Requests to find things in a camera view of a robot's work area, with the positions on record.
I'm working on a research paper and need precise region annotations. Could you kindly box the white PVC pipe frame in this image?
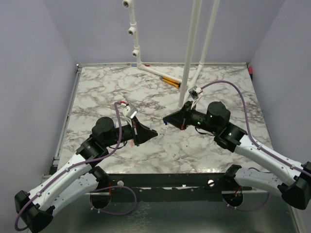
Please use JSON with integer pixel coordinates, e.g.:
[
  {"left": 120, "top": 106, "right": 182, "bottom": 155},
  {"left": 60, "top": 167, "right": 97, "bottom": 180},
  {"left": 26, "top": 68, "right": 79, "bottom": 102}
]
[{"left": 122, "top": 0, "right": 220, "bottom": 98}]

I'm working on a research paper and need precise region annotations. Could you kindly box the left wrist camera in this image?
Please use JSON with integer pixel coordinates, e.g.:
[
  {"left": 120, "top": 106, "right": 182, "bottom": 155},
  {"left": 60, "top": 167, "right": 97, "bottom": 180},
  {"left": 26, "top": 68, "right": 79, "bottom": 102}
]
[{"left": 122, "top": 104, "right": 138, "bottom": 119}]

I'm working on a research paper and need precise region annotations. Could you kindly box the red black clamp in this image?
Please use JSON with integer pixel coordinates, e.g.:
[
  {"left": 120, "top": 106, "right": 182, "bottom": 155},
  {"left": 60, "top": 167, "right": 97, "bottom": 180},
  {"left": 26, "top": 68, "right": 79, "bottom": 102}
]
[{"left": 248, "top": 66, "right": 253, "bottom": 80}]

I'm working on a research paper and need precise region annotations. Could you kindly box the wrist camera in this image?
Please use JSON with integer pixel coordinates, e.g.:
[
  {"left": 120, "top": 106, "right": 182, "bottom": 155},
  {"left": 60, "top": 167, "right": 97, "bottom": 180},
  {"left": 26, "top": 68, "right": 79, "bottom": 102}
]
[
  {"left": 189, "top": 86, "right": 203, "bottom": 109},
  {"left": 122, "top": 104, "right": 138, "bottom": 119}
]

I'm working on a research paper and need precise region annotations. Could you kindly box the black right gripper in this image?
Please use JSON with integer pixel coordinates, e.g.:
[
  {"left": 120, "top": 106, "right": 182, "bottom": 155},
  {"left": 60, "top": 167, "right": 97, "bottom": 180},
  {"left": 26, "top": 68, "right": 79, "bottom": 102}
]
[{"left": 163, "top": 100, "right": 218, "bottom": 134}]

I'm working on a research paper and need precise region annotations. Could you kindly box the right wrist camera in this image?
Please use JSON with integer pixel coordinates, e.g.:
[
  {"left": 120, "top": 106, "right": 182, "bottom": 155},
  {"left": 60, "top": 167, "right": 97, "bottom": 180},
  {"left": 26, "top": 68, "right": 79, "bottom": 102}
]
[{"left": 189, "top": 86, "right": 203, "bottom": 109}]

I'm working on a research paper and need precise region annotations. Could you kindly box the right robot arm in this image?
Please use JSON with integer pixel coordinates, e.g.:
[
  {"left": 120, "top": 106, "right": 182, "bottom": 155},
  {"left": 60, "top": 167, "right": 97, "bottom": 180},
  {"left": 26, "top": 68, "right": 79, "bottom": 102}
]
[{"left": 163, "top": 101, "right": 311, "bottom": 210}]

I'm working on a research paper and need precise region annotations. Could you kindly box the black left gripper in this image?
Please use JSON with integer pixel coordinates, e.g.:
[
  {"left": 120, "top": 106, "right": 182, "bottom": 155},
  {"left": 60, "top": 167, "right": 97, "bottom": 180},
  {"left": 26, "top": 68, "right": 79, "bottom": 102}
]
[{"left": 104, "top": 115, "right": 158, "bottom": 148}]

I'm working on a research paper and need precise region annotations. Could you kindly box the yellow utility knife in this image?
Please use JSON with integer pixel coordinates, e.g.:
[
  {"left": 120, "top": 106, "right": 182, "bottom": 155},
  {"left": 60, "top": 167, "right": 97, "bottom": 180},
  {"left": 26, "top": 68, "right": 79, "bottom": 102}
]
[{"left": 160, "top": 77, "right": 181, "bottom": 89}]

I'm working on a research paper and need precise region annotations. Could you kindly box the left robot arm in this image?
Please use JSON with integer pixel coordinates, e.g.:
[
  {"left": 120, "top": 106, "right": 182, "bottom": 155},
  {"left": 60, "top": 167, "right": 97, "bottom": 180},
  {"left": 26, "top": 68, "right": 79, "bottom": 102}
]
[{"left": 14, "top": 116, "right": 158, "bottom": 233}]

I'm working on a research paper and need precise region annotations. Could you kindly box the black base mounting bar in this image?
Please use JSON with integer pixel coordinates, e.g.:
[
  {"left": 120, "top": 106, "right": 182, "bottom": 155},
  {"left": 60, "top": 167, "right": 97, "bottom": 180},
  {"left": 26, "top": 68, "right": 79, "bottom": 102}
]
[{"left": 89, "top": 173, "right": 252, "bottom": 203}]

